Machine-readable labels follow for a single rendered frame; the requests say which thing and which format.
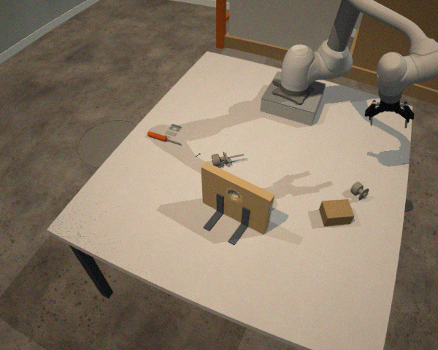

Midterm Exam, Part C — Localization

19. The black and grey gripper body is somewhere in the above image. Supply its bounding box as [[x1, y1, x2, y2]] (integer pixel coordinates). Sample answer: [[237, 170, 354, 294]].
[[379, 100, 401, 112]]

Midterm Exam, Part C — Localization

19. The orange-handled screwdriver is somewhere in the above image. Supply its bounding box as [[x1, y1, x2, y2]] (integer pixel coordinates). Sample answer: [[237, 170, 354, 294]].
[[147, 131, 181, 144]]

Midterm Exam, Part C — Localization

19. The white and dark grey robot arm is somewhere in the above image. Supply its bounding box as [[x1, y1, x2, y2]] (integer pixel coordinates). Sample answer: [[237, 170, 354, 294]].
[[272, 0, 438, 105]]

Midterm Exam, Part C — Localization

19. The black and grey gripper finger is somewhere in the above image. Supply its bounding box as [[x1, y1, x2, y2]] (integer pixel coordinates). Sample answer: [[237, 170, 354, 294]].
[[365, 100, 387, 125], [391, 102, 414, 128]]

